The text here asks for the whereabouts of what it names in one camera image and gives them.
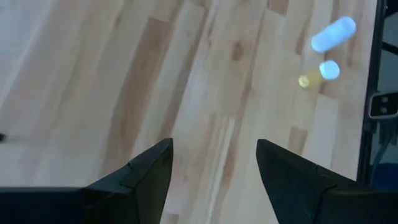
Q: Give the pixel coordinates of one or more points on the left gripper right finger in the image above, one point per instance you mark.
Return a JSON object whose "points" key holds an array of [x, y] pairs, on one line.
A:
{"points": [[298, 193]]}

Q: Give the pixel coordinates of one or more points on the silver-rimmed table-level camera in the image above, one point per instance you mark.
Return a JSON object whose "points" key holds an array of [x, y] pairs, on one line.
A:
{"points": [[384, 105]]}

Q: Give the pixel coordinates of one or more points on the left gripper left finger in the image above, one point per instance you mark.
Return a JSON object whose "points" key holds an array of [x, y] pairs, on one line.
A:
{"points": [[136, 193]]}

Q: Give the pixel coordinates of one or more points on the translucent white ribbed jar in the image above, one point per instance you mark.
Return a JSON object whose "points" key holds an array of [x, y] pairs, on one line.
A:
{"points": [[334, 34]]}

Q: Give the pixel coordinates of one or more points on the small white vial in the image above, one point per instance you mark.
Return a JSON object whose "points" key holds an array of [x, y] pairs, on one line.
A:
{"points": [[323, 73]]}

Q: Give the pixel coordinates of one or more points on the black aluminium table frame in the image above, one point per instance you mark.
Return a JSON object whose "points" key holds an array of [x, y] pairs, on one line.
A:
{"points": [[371, 62]]}

